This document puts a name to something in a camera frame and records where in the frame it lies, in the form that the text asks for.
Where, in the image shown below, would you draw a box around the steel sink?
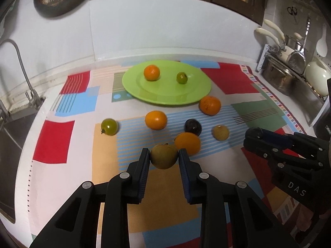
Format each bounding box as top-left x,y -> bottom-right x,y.
0,108 -> 39,224

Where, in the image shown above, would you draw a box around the metal skimmer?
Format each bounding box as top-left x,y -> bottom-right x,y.
287,17 -> 312,74

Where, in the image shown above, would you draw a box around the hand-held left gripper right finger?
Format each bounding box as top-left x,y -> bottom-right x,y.
178,148 -> 302,248

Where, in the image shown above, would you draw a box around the green tomato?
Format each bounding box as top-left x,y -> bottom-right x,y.
101,118 -> 119,136

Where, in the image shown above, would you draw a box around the orange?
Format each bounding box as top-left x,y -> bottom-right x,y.
174,132 -> 201,156
144,65 -> 161,81
144,111 -> 168,131
199,95 -> 222,116

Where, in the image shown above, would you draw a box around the white rice paddle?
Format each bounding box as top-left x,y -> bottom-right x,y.
315,23 -> 329,57

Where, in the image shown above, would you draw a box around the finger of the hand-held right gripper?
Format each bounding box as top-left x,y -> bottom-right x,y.
245,127 -> 327,159
243,139 -> 321,179

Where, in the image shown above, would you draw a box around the small brown round fruit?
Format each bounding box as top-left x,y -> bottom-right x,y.
212,125 -> 230,141

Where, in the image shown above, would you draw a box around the green plate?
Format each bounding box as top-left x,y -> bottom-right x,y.
122,60 -> 212,106

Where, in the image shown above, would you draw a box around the colourful patterned tablecloth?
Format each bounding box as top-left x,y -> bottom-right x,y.
27,61 -> 318,248

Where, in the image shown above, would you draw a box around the steel faucet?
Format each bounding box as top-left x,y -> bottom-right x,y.
0,39 -> 46,109

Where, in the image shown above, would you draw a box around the black scissors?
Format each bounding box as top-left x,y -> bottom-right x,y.
287,6 -> 298,24

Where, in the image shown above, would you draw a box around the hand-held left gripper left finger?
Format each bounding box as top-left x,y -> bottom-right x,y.
29,148 -> 151,248

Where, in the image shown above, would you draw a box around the person's right hand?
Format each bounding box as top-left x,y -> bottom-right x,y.
296,205 -> 320,235

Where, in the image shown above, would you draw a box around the white ceramic bowl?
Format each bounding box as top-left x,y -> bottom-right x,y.
305,61 -> 331,97

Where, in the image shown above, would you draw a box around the large brown round fruit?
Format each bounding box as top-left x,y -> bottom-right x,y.
150,143 -> 179,170

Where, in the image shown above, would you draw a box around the dark purple plum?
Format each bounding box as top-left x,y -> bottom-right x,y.
184,118 -> 202,136

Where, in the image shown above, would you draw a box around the cream handled knife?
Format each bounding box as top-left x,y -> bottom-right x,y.
255,28 -> 281,48
262,19 -> 287,44

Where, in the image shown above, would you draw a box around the metal dish rack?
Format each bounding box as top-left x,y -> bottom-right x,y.
256,44 -> 331,127

